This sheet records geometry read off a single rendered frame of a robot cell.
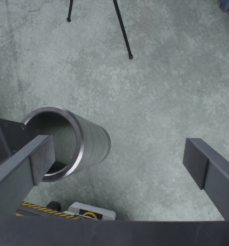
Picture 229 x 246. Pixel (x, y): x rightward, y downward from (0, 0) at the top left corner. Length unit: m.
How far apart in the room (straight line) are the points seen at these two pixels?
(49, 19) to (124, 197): 1.38
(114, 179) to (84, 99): 0.55
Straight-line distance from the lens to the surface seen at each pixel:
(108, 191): 1.14
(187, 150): 0.17
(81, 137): 0.27
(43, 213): 0.94
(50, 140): 0.16
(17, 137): 0.23
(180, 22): 1.40
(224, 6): 1.50
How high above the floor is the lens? 1.09
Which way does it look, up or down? 79 degrees down
